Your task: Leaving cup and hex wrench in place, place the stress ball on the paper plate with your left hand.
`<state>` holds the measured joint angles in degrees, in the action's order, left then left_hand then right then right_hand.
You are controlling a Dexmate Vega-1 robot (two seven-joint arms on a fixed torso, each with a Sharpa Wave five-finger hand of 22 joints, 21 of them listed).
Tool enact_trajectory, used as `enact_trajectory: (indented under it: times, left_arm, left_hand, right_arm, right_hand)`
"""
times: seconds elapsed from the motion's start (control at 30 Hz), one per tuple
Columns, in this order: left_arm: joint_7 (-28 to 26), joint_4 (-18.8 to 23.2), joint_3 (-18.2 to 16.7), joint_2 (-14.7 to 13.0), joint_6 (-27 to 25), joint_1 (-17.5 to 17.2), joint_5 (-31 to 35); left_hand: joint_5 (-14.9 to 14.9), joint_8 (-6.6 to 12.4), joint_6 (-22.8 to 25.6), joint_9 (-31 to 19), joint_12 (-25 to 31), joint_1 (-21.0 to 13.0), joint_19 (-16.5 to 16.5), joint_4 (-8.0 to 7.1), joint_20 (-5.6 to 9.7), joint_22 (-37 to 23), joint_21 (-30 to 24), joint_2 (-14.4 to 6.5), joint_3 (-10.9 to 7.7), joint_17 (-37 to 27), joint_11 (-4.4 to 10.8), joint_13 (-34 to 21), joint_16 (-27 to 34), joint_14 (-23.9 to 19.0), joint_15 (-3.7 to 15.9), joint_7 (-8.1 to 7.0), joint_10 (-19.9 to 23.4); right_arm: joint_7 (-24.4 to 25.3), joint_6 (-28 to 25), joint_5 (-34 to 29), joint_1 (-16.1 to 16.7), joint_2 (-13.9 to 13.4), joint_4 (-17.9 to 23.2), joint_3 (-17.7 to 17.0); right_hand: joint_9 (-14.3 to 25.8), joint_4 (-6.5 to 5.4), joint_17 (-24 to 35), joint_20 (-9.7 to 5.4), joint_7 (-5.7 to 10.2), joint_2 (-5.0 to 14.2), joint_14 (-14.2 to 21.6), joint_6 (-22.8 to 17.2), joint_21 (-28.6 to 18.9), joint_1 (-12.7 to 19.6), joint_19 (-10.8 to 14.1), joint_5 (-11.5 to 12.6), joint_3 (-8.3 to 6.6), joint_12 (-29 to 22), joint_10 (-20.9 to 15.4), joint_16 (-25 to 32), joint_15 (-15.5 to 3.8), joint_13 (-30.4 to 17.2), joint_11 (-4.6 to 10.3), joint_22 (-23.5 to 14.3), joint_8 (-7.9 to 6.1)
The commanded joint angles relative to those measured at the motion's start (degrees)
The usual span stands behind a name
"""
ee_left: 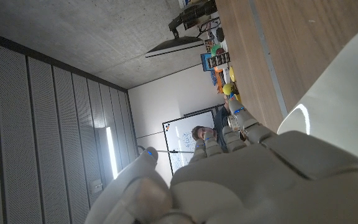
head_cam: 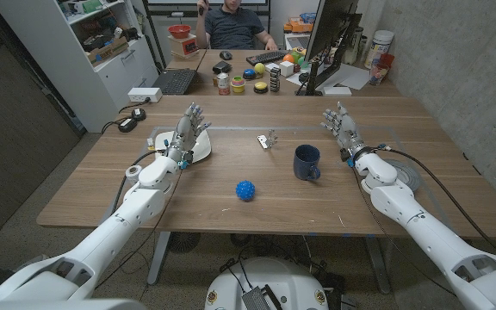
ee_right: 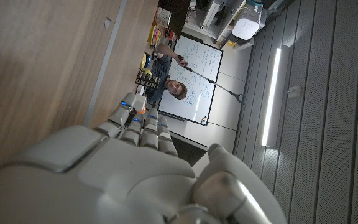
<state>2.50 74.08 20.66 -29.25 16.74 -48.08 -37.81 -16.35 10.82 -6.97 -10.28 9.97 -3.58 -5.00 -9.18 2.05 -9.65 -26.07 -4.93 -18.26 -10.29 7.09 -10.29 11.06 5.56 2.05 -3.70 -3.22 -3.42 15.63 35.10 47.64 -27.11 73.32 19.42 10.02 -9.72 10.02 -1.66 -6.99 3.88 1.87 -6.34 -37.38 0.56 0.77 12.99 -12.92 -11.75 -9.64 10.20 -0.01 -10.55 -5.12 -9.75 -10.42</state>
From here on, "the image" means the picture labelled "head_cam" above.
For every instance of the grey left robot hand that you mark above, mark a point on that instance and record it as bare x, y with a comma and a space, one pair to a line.
183, 138

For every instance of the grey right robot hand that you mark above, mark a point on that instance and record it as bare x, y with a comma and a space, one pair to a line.
347, 129

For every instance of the blue spiky stress ball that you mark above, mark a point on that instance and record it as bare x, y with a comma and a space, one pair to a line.
245, 190

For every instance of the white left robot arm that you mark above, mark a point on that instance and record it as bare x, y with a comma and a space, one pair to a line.
114, 232

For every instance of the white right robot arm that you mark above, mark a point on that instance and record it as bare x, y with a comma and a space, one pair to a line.
407, 211

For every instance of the white paper plate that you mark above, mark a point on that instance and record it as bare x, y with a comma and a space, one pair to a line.
202, 148

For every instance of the orange ball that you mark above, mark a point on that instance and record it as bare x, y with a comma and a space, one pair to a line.
288, 58

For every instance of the yellow ball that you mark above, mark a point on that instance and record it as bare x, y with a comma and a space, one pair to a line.
259, 68

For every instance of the small flat white box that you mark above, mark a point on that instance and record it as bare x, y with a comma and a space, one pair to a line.
337, 91

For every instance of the black power adapter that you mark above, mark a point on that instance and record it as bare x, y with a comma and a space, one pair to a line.
127, 125
138, 114

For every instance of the white paper sheets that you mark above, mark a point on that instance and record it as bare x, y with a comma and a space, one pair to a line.
353, 78

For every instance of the dark blue mug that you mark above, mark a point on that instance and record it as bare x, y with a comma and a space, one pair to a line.
306, 163

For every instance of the black laptop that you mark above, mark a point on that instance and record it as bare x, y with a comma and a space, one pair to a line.
175, 81

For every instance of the red white can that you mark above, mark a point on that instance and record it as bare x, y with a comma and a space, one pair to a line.
223, 83

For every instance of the colourful stacked cups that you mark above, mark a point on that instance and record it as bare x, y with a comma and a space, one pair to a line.
237, 84

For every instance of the black pouch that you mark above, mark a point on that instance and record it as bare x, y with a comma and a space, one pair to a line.
221, 67

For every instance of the white cube box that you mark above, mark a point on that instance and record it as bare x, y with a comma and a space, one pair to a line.
286, 68

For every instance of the black white cube stack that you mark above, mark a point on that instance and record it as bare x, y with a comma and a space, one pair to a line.
275, 79

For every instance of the white canister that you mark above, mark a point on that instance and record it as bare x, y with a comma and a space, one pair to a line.
379, 45

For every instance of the white box red print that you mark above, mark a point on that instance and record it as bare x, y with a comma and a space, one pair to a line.
183, 46

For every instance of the blue dome button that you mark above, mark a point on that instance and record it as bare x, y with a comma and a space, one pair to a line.
249, 73

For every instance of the yellow dome button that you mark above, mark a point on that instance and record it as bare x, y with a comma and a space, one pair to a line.
260, 87

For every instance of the black computer mouse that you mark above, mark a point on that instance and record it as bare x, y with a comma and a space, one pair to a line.
225, 55

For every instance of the black round floor fan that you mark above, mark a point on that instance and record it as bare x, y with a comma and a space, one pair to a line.
183, 241

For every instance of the black computer monitor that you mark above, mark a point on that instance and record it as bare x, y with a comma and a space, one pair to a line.
330, 26

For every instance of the red bowl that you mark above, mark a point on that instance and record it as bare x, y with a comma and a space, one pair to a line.
179, 31

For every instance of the black keyboard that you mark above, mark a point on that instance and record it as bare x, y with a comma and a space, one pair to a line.
267, 57

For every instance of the orange toy crate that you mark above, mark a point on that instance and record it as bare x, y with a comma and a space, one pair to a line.
298, 26

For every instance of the cardboard box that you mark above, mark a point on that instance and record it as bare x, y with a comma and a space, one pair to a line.
108, 51

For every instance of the seated person dark polo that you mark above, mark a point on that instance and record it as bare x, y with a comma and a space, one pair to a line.
233, 28

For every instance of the grey table leg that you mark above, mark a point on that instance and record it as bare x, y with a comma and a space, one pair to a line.
159, 258
377, 262

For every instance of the white shelf cabinet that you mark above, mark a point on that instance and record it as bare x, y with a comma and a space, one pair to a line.
54, 47

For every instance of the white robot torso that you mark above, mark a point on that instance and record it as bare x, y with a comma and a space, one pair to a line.
274, 280

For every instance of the grey duct tape roll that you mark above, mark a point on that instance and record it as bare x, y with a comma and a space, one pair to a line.
407, 173

